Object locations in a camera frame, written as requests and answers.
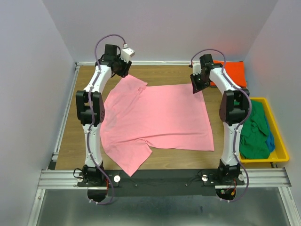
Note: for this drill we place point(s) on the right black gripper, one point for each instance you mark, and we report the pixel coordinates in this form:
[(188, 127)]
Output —
[(195, 87)]

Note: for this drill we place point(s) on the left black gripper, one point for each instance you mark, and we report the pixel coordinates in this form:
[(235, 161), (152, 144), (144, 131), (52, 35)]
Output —
[(124, 73)]

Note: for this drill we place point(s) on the pink t shirt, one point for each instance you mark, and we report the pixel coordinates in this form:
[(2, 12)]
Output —
[(139, 117)]

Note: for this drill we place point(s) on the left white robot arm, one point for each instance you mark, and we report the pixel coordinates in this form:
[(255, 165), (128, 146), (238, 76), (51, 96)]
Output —
[(91, 111)]

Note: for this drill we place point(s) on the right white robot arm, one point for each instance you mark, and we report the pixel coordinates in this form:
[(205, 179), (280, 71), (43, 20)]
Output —
[(234, 110)]

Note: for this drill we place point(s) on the folded orange t shirt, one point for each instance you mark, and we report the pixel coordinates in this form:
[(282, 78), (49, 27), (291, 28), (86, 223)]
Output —
[(236, 72)]

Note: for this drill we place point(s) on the green t shirt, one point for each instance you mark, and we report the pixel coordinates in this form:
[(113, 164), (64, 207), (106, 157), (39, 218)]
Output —
[(254, 134)]

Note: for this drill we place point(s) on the blue t shirt in bin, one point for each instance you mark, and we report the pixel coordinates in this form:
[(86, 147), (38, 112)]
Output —
[(270, 138)]

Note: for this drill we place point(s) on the yellow plastic bin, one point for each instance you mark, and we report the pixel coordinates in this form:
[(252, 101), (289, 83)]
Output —
[(280, 153)]

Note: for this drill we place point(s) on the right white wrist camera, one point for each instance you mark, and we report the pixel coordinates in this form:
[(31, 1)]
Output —
[(196, 68)]

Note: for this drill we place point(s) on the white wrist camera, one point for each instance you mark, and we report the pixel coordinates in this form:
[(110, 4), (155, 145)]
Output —
[(126, 53), (196, 68)]

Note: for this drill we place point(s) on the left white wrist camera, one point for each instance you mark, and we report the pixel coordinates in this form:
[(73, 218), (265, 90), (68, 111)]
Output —
[(126, 53)]

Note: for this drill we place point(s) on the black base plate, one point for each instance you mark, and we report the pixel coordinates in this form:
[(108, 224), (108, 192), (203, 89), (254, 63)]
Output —
[(101, 187)]

